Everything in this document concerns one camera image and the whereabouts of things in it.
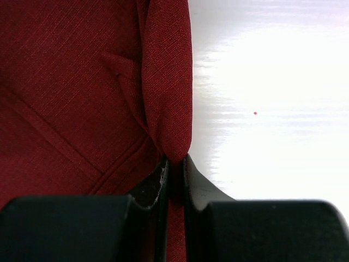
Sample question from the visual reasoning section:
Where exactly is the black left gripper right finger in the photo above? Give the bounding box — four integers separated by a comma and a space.
183, 156, 348, 261

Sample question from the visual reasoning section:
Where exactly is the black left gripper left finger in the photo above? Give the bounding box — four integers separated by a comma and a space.
1, 158, 170, 261

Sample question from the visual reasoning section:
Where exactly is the red cloth napkin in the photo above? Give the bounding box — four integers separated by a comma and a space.
1, 0, 192, 261

